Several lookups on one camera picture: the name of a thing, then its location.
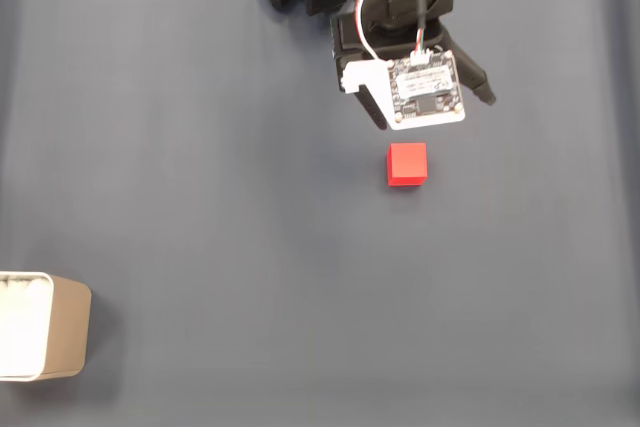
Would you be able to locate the red cube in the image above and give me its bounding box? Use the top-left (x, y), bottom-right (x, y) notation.
top-left (385, 142), bottom-right (428, 189)

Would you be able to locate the white and tan box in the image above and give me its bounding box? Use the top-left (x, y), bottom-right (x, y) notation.
top-left (0, 270), bottom-right (93, 382)

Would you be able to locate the dark grey table mat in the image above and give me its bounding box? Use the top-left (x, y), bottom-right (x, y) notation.
top-left (0, 0), bottom-right (640, 427)

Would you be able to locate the red white black servo cable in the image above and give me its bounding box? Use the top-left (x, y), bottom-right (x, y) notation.
top-left (353, 0), bottom-right (416, 64)

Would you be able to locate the camera board on white mount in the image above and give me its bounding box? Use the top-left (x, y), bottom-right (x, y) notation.
top-left (338, 49), bottom-right (467, 132)

